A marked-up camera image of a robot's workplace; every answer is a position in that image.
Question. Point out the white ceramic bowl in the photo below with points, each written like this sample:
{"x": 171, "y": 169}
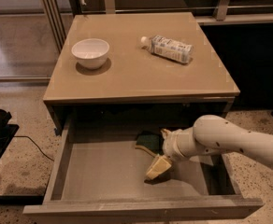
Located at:
{"x": 91, "y": 53}

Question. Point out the green and yellow sponge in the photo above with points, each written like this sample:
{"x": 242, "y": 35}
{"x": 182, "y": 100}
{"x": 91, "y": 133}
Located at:
{"x": 150, "y": 143}

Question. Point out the metal shelf frame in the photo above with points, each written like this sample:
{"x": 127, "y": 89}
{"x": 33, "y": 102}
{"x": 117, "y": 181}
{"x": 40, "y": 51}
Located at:
{"x": 207, "y": 12}

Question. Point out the beige top drawer cabinet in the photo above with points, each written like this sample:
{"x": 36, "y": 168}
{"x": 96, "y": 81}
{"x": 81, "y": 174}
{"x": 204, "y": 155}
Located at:
{"x": 131, "y": 74}

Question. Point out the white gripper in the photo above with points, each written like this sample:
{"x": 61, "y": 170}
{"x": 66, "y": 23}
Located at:
{"x": 171, "y": 146}

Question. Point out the open grey wooden drawer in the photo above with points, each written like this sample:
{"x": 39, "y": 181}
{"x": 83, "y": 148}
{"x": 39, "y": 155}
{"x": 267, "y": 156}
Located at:
{"x": 98, "y": 177}

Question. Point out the clear plastic labelled bottle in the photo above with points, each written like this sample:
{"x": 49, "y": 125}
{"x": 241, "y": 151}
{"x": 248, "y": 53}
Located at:
{"x": 167, "y": 48}

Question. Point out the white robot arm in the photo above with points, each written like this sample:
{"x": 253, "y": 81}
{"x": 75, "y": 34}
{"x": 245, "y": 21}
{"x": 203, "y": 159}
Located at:
{"x": 208, "y": 136}

